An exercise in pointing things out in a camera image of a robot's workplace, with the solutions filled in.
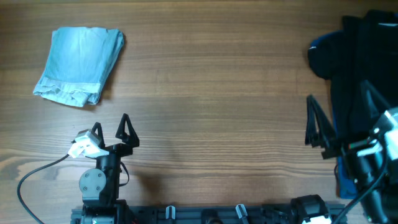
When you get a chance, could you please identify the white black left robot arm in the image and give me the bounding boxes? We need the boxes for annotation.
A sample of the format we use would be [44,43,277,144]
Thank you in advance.
[70,113,140,224]

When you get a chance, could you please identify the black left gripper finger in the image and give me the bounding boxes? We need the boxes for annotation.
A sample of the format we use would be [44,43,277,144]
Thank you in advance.
[115,113,140,147]
[91,122,105,148]

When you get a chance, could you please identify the dark navy shirt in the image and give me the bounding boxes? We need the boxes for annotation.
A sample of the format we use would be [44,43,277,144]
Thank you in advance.
[307,9,398,144]

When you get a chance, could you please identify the blue cloth under pile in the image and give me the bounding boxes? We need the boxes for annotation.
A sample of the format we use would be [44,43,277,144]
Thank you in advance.
[308,30,361,200]

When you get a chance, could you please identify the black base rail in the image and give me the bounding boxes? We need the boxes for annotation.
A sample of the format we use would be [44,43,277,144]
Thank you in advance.
[70,203,347,224]

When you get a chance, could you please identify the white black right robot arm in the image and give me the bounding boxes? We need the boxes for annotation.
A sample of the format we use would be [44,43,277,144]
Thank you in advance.
[291,80,397,223]

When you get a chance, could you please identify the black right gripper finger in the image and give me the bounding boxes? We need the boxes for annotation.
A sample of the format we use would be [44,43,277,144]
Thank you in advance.
[305,95,336,149]
[360,80,391,120]

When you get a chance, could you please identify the light blue denim shorts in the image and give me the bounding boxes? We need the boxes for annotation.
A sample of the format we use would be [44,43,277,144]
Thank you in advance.
[33,27,124,107]

